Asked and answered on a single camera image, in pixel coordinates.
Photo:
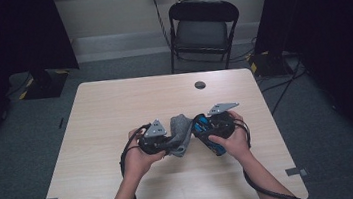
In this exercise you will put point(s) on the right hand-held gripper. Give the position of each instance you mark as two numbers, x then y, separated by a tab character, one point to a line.
223	126

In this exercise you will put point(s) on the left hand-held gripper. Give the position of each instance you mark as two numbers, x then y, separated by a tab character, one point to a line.
155	131

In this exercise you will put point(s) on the blue toy car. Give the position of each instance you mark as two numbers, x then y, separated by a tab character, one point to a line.
202	126

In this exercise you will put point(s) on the grey towel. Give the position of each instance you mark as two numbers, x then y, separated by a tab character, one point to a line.
181	132

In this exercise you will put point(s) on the person's right hand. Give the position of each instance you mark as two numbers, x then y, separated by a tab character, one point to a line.
238	142

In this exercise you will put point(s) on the person's left hand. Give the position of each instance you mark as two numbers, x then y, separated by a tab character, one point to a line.
140	164

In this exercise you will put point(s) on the round table grommet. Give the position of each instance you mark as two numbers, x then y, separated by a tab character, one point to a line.
200	85

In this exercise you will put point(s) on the black floor box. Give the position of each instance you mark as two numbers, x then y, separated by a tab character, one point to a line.
269	65

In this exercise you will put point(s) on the black folding chair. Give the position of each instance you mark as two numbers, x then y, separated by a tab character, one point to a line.
202	32

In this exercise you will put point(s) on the black stand base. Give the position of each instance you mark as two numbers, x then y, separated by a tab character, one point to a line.
45	86

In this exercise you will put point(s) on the dark curtain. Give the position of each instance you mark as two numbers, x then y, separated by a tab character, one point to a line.
334	27
6	38

